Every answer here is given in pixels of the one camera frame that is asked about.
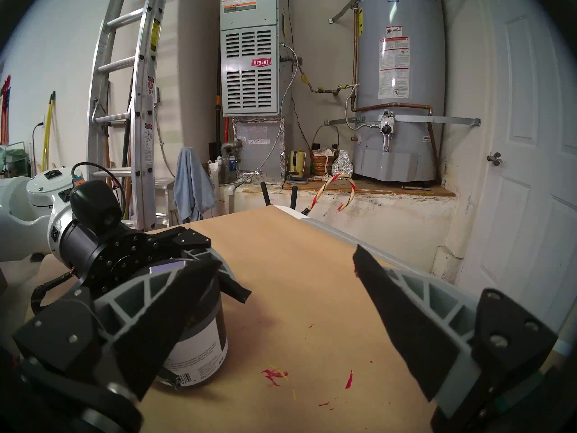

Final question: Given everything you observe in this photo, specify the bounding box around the crumpled aluminium foil lump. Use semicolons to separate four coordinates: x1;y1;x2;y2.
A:
331;150;353;178

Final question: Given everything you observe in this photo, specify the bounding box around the grey water heater tank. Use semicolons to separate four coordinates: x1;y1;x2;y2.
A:
352;0;447;183

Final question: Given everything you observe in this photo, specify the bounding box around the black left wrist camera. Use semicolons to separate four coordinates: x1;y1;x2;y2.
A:
70;180;123;234

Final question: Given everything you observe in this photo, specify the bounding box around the white panel door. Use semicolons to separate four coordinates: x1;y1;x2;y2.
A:
451;0;577;333

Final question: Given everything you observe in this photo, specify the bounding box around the grey Bryant furnace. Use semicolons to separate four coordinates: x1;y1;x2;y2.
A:
220;0;287;184

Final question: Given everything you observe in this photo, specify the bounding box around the white paint jar black lid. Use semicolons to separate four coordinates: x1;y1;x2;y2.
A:
153;261;228;387

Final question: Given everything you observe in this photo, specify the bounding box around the wicker basket with handle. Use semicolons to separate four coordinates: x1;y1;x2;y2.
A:
309;124;341;176

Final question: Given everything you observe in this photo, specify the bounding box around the yellow long handled tool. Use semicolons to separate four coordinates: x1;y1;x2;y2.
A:
41;91;57;171

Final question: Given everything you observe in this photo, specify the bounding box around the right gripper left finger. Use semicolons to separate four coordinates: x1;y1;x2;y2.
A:
13;259;223;401

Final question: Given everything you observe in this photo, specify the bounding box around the red striped flag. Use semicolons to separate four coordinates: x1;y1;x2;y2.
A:
0;75;12;146

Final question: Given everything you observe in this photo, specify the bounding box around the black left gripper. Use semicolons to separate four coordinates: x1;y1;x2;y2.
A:
61;225;253;304

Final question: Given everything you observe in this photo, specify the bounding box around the aluminium ladder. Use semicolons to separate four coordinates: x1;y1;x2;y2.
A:
87;0;169;232

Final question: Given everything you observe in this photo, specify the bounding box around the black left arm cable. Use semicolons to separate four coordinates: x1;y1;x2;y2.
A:
29;270;77;315

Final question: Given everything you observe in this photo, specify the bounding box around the blue hanging cloth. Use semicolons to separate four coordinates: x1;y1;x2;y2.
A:
174;147;218;224

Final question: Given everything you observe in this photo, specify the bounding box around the yellow plastic jug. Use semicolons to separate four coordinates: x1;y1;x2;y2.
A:
287;149;307;178

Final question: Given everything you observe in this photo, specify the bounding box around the red white candy cane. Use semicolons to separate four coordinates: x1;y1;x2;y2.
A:
301;174;357;216

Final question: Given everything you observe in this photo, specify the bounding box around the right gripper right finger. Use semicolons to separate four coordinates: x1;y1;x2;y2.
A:
352;244;559;419

